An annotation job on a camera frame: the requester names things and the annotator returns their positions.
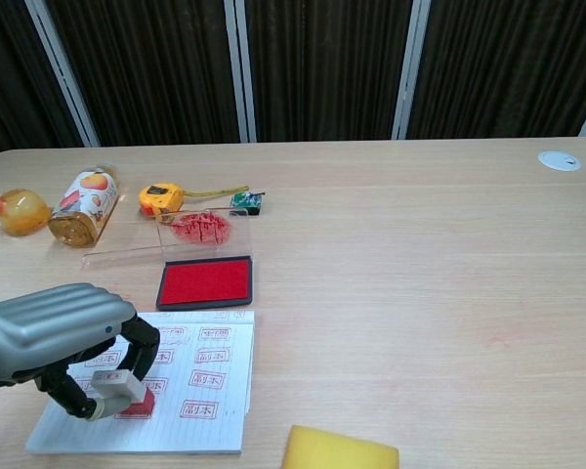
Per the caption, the small green circuit board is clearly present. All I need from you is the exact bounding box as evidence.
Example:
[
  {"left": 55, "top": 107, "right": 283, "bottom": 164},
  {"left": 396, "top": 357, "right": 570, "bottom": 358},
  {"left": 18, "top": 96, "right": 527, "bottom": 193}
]
[{"left": 229, "top": 191, "right": 267, "bottom": 217}]

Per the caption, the peach juice bottle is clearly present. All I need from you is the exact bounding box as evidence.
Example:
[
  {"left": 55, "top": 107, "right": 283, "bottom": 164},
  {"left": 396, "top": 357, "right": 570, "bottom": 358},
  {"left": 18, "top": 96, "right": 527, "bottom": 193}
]
[{"left": 47, "top": 165, "right": 121, "bottom": 249}]

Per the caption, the white cable grommet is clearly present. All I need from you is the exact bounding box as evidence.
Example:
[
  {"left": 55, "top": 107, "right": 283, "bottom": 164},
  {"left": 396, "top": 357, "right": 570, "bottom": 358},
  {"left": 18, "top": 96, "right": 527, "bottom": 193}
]
[{"left": 537, "top": 149, "right": 582, "bottom": 172}]

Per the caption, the black pleated curtain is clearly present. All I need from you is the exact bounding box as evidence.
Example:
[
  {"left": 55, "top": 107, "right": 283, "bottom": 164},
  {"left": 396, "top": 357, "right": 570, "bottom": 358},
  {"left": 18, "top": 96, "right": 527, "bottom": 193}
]
[{"left": 0, "top": 0, "right": 586, "bottom": 162}]

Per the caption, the clear ink pad lid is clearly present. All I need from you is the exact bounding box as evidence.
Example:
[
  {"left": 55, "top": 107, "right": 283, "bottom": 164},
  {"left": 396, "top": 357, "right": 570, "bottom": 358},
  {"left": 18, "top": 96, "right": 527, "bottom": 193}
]
[{"left": 154, "top": 208, "right": 253, "bottom": 260}]

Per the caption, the orange yellow toy fruit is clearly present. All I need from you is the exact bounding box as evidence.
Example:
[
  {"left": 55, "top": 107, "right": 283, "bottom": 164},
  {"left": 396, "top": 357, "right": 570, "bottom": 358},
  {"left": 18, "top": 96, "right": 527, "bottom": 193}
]
[{"left": 0, "top": 188, "right": 53, "bottom": 238}]

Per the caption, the small rubber stamp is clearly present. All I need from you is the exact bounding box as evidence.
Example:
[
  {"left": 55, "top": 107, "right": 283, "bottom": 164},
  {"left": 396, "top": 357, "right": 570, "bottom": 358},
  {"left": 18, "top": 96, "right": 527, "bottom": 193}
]
[{"left": 91, "top": 369, "right": 157, "bottom": 420}]

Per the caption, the yellow sponge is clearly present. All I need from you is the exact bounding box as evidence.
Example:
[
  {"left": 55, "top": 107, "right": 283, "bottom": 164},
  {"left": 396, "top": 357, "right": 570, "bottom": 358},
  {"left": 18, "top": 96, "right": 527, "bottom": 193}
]
[{"left": 280, "top": 424, "right": 400, "bottom": 469}]

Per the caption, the yellow tape measure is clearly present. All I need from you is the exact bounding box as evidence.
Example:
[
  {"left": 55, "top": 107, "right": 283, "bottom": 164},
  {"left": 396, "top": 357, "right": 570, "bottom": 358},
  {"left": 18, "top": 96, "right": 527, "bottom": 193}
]
[{"left": 137, "top": 182, "right": 251, "bottom": 216}]

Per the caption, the white stamped notebook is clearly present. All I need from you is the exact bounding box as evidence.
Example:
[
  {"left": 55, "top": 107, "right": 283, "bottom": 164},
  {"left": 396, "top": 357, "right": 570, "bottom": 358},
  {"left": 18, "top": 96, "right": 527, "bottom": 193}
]
[{"left": 23, "top": 310, "right": 256, "bottom": 456}]

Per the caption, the grey double partition post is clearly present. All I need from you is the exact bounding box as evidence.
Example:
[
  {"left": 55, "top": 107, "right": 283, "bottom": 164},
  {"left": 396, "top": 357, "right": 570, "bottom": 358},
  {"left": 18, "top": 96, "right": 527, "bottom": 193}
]
[{"left": 224, "top": 0, "right": 259, "bottom": 144}]

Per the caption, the clear plastic strip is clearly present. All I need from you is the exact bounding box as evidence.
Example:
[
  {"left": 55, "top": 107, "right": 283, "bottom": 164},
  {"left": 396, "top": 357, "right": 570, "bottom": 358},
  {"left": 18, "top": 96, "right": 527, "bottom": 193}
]
[{"left": 81, "top": 242, "right": 166, "bottom": 271}]

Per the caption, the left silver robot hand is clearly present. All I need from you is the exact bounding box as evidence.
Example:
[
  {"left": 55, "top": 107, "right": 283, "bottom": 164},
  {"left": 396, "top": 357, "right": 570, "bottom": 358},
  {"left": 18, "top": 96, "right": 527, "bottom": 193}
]
[{"left": 0, "top": 282, "right": 161, "bottom": 422}]

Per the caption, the red ink pad black case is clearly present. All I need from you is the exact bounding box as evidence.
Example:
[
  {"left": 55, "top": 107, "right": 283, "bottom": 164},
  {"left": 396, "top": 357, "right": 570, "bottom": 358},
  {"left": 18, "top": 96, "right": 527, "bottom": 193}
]
[{"left": 154, "top": 256, "right": 254, "bottom": 313}]

